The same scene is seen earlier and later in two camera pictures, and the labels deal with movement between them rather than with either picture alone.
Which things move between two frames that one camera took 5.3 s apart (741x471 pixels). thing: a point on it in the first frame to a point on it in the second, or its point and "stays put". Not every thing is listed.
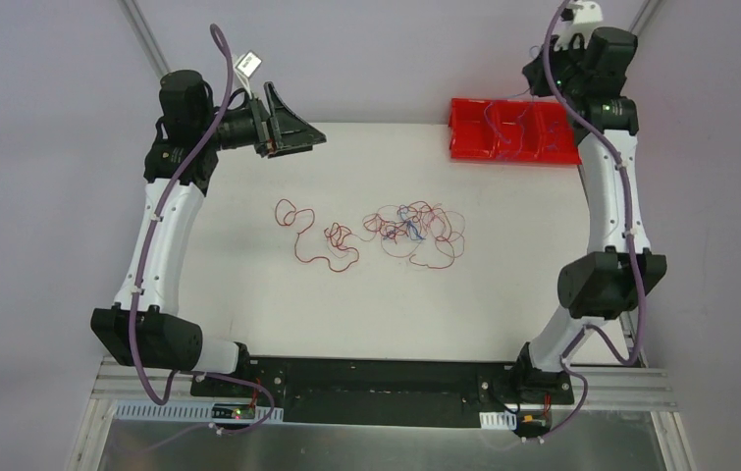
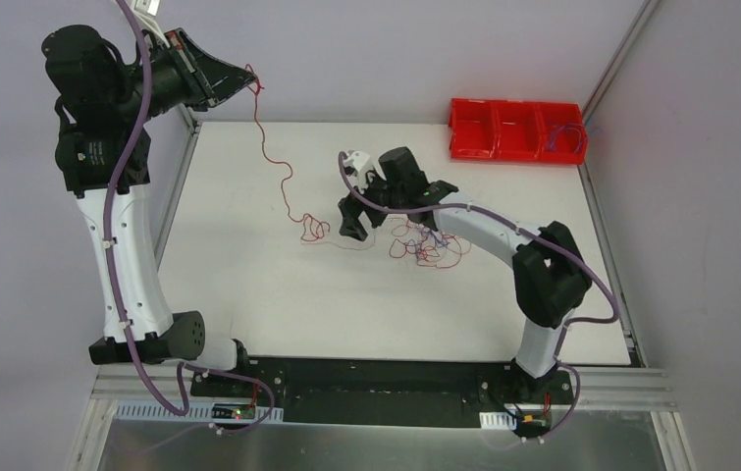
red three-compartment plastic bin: [506, 130] stays put
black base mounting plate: [378, 392] stays put
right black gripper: [540, 75] to [374, 204]
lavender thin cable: [521, 124] to [567, 127]
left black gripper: [262, 127] to [194, 71]
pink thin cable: [377, 235] to [364, 247]
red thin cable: [313, 221] to [290, 167]
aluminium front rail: [117, 384] stays put
